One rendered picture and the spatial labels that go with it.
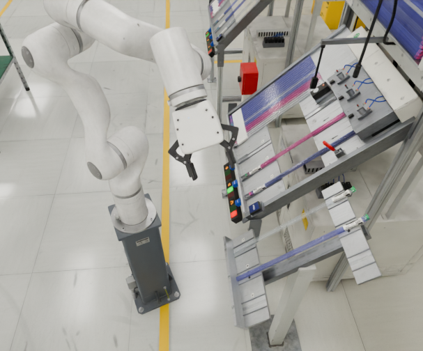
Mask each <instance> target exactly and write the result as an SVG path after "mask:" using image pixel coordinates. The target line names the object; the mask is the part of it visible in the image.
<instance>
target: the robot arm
mask: <svg viewBox="0 0 423 351"><path fill-rule="evenodd" d="M43 5H44V8H45V11H46V12H47V14H48V15H49V16H50V17H51V18H52V19H53V20H54V21H55V23H53V24H50V25H48V26H45V27H43V28H41V29H39V30H37V31H35V32H33V33H31V34H29V35H28V36H27V37H26V38H25V39H24V41H23V43H22V48H21V51H22V57H23V59H24V61H25V63H26V64H27V65H28V67H29V68H30V69H31V70H32V71H33V72H35V73H36V74H37V75H40V76H41V77H44V78H46V79H48V80H50V81H52V82H54V83H56V84H58V85H59V86H60V87H61V88H62V89H63V90H64V91H65V92H66V93H67V94H68V96H69V98H70V99H71V101H72V103H73V105H74V107H75V108H76V110H77V113H78V114H79V116H80V118H81V120H82V124H83V127H84V151H85V158H86V164H87V167H88V169H89V171H90V172H91V173H92V174H93V176H95V177H96V178H97V179H99V180H109V188H110V190H111V194H112V196H113V199H114V202H115V205H116V206H115V207H114V209H113V210H112V212H111V222H112V223H113V226H114V227H115V228H116V229H117V230H118V231H120V232H122V233H127V234H133V233H140V232H142V231H144V230H146V229H147V228H148V227H150V226H151V225H152V223H153V222H154V221H155V218H156V214H157V213H156V208H155V205H154V203H153V202H152V201H150V200H149V199H147V198H145V196H144V191H143V187H142V183H141V177H140V175H141V172H142V170H143V168H144V165H145V163H146V159H147V157H148V148H149V145H148V139H147V137H146V135H145V134H144V132H143V131H142V130H141V129H139V128H138V127H135V126H127V127H124V128H122V129H120V130H119V131H117V132H116V133H114V134H113V135H111V136H110V137H109V138H108V139H107V130H108V127H109V123H110V118H111V114H110V108H109V104H108V101H107V99H106V97H105V94H104V93H103V91H102V89H101V87H100V85H99V83H98V82H97V80H96V79H95V78H93V77H92V76H90V75H88V74H85V73H83V72H78V71H76V70H73V69H72V68H70V67H69V65H68V59H71V58H72V57H74V56H76V55H78V54H80V53H82V52H84V51H86V50H87V49H88V48H89V47H91V46H92V44H93V43H94V42H95V40H97V41H98V42H101V43H102V44H104V45H106V46H107V47H109V48H111V49H112V50H114V51H116V52H118V53H120V54H124V55H126V56H131V57H135V58H138V59H143V60H146V61H150V62H153V63H156V64H157V66H158V69H159V71H160V75H161V78H162V81H163V83H164V87H165V89H166V92H167V95H168V98H169V100H167V103H168V105H169V106H172V107H177V109H175V112H173V113H172V116H173V121H174V127H175V131H176V136H177V140H176V142H175V143H174V144H173V146H172V147H170V149H169V150H168V153H169V154H170V155H171V156H172V157H173V158H175V160H177V161H179V162H181V163H183V164H184V165H185V166H186V169H187V172H188V175H189V177H190V178H192V180H193V181H194V180H196V179H197V178H198V176H197V172H196V170H195V167H194V164H193V162H191V156H192V153H195V152H197V151H200V150H203V149H206V148H209V147H212V146H215V145H217V144H220V145H221V146H223V147H224V148H226V156H227V159H228V161H229V165H230V167H231V169H233V168H234V167H235V163H236V159H235V156H234V153H233V150H232V148H233V146H234V144H235V142H236V140H237V137H238V131H239V128H238V127H235V126H232V125H225V124H222V123H221V122H220V120H219V117H218V115H217V113H216V110H215V108H214V106H213V105H212V103H211V101H210V100H207V99H204V98H206V97H207V96H208V95H207V92H206V89H205V86H204V84H203V80H205V79H206V78H207V77H208V76H209V75H210V73H211V70H212V63H211V60H210V58H209V56H208V55H207V54H206V53H205V52H204V51H203V50H201V49H200V48H198V47H197V46H195V45H193V44H192V43H190V41H189V38H188V36H187V32H186V30H185V29H184V28H183V27H171V28H168V29H162V28H160V27H158V26H155V25H152V24H149V23H147V22H144V21H141V20H140V19H137V18H135V17H133V16H131V15H129V14H127V13H125V12H124V11H122V10H121V9H119V8H117V7H116V6H113V5H111V4H110V3H108V2H106V1H105V0H43ZM224 130H228V131H231V132H232V136H231V140H230V142H228V141H226V140H225V134H224ZM179 146H180V149H181V151H182V153H184V154H185V155H184V157H183V156H181V155H179V154H178V153H177V152H176V150H177V148H178V147H179Z"/></svg>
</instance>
